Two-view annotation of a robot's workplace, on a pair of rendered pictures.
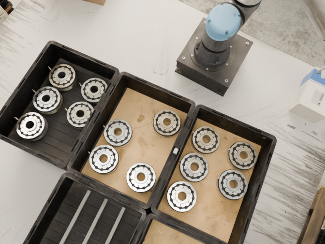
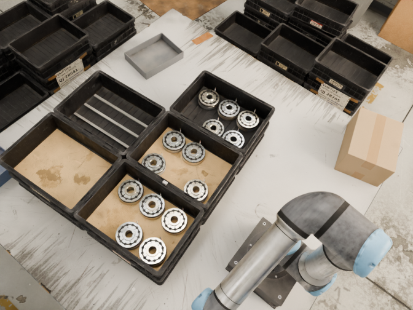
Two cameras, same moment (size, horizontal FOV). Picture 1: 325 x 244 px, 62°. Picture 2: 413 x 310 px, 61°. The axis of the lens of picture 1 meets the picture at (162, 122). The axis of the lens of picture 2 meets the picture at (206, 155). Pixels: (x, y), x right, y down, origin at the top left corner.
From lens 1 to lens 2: 81 cm
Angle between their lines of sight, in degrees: 36
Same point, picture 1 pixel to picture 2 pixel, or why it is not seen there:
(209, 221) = (104, 211)
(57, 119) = (212, 115)
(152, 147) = (177, 178)
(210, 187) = (133, 218)
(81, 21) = (315, 149)
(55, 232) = (129, 109)
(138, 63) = (268, 191)
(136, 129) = (195, 168)
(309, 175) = not seen: outside the picture
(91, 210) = (137, 131)
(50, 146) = (192, 110)
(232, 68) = not seen: hidden behind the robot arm
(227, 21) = not seen: hidden behind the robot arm
